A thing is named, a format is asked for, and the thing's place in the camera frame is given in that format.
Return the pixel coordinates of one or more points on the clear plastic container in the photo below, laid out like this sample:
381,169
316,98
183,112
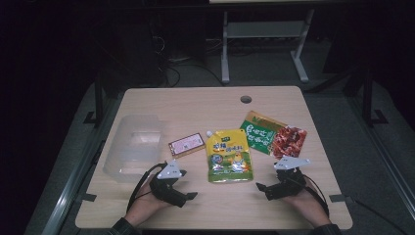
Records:
133,148

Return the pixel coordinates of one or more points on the green and red sauce packet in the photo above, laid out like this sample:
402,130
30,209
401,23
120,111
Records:
274,137

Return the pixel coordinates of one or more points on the person's right hand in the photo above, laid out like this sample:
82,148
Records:
306,205

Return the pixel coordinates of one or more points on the yellow spout pouch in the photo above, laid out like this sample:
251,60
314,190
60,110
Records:
228,156

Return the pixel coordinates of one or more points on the white metal desk frame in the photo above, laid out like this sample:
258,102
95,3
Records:
261,29

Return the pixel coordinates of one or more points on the person's left hand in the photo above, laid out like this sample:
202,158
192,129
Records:
143,205

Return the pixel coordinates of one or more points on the grey table bracket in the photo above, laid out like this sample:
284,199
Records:
87,197
339,198

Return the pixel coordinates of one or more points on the pink packet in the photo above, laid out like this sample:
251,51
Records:
187,145

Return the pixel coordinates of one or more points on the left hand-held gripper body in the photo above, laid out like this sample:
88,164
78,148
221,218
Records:
169,187

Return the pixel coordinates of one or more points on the aluminium rail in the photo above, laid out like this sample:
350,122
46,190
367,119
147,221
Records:
70,192
388,163

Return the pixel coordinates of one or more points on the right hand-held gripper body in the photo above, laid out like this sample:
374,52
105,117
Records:
287,186

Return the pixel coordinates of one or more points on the black metal stand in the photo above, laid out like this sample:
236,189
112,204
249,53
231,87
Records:
98,101
368,98

